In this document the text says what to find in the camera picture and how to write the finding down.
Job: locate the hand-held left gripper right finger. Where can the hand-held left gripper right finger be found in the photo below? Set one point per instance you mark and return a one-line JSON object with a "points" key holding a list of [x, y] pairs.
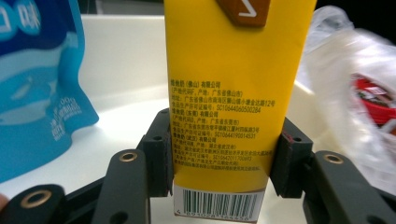
{"points": [[291, 155]]}

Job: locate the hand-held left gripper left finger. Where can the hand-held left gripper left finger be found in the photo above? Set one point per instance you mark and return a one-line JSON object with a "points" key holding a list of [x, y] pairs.
{"points": [[157, 146]]}

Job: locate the white plastic tray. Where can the white plastic tray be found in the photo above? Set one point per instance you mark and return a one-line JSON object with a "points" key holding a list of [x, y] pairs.
{"points": [[124, 77]]}

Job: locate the clear plastic bag smiley print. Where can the clear plastic bag smiley print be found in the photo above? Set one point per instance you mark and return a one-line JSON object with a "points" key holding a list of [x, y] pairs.
{"points": [[336, 93]]}

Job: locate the yellow drink carton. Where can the yellow drink carton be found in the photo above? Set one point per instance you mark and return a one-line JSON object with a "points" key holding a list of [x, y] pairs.
{"points": [[230, 93]]}

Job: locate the red lidded cup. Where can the red lidded cup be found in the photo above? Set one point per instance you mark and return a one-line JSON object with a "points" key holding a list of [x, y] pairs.
{"points": [[378, 102]]}

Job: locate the blue snack pouch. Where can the blue snack pouch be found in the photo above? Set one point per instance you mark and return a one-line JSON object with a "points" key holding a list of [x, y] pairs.
{"points": [[34, 87]]}

